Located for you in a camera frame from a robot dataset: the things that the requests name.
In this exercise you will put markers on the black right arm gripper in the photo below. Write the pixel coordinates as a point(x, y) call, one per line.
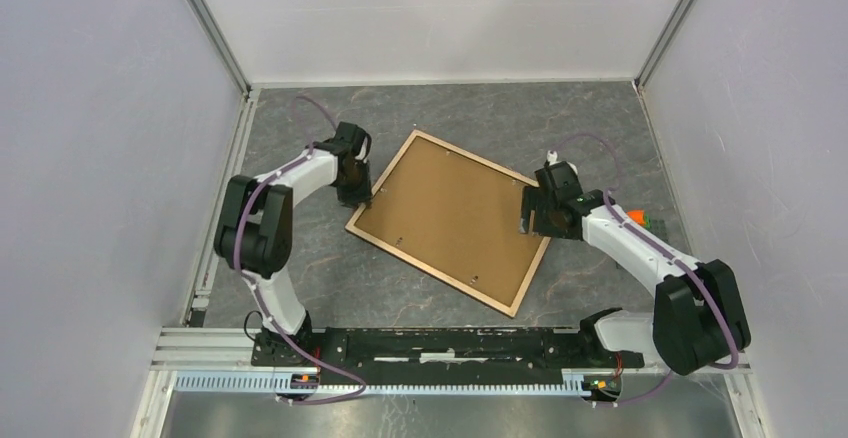
point(533, 200)

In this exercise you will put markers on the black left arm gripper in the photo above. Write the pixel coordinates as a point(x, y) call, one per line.
point(363, 195)

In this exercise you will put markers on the light wooden picture frame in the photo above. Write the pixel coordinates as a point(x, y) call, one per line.
point(424, 259)

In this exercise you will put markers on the brown backing board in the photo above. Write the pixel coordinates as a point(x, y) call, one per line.
point(450, 216)

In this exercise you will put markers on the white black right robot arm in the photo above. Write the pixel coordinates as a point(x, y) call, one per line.
point(697, 320)

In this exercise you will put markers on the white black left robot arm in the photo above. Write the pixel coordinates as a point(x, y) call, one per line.
point(254, 233)

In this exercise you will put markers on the orange curved brick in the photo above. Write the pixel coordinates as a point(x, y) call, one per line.
point(636, 216)

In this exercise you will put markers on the dark grey brick baseplate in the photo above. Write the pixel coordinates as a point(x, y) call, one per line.
point(647, 255)

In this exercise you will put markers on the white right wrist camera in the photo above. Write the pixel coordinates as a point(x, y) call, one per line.
point(553, 160)

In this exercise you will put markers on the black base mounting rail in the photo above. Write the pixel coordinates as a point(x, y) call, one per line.
point(440, 356)

